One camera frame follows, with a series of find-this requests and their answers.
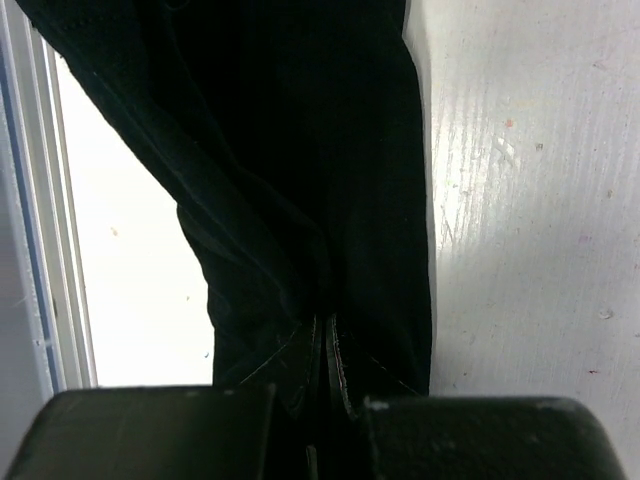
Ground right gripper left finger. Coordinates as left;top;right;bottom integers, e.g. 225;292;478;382
9;312;324;480

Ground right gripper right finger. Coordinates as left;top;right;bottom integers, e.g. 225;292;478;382
324;313;626;480

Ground black underwear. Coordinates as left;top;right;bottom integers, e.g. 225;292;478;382
20;1;432;393

